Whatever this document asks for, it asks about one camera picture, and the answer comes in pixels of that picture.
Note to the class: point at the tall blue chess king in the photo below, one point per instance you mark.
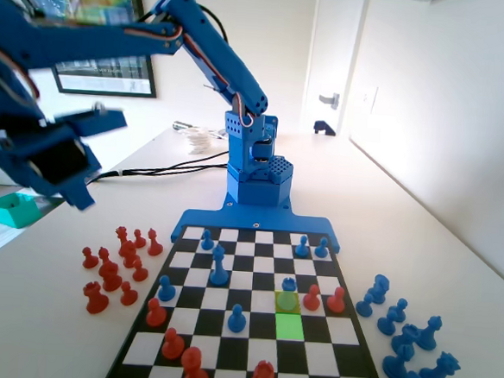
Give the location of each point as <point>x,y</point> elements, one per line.
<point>219,273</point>

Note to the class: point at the white stacked discs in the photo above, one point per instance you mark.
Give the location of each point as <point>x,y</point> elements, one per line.
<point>197,142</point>

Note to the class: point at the blue chess rook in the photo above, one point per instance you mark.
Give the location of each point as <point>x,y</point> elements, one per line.
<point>406,336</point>
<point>288,283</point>

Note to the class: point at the small blue printed part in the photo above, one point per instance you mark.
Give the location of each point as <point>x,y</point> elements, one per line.
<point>324,128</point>

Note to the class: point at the white door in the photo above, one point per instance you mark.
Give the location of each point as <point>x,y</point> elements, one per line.
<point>331,52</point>

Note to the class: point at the blue chess queen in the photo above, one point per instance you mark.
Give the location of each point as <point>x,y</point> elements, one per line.
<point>440,377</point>

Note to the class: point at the red chess pawn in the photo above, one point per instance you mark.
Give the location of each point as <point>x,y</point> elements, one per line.
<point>138,241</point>
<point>336,301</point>
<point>156,315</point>
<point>128,296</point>
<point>90,260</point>
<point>172,347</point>
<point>312,299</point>
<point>139,272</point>

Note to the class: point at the red chess knight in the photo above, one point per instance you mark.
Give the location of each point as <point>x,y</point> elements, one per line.
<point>129,255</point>
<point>110,277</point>

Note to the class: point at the framed map poster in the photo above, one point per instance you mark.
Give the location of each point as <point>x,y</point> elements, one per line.
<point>112,84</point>

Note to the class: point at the blue base plate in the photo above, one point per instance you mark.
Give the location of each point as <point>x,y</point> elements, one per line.
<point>215,219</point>

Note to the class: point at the silver cylinder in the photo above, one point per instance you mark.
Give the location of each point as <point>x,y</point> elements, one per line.
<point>180,126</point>

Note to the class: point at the black white chessboard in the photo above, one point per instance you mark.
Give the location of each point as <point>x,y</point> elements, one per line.
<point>231,356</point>

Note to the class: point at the white light switch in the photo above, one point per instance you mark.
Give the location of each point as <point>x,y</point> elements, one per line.
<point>369,100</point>

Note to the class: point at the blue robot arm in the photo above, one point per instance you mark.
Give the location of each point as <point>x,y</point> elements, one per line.
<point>226,57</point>

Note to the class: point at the green plastic box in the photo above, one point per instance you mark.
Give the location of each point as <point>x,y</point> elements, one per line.
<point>14,213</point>

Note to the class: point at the red chess queen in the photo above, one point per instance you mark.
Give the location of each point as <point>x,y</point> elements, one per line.
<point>122,234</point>

